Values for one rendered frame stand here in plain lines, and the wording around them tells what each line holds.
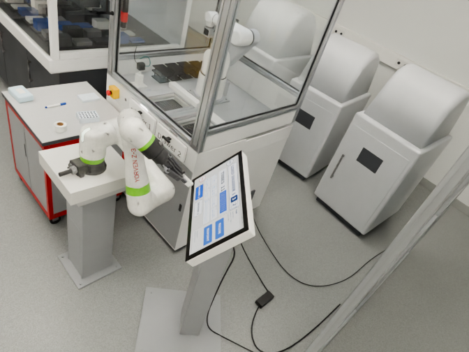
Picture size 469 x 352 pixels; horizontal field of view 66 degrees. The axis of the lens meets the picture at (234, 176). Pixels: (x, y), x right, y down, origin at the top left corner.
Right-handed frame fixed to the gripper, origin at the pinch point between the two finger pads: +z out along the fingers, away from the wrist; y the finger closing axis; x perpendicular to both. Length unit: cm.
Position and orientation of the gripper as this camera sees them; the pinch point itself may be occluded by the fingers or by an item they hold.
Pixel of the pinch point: (185, 180)
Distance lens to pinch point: 169.8
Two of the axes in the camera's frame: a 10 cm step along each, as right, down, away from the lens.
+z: 5.7, 6.2, 5.4
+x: -8.2, 4.6, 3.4
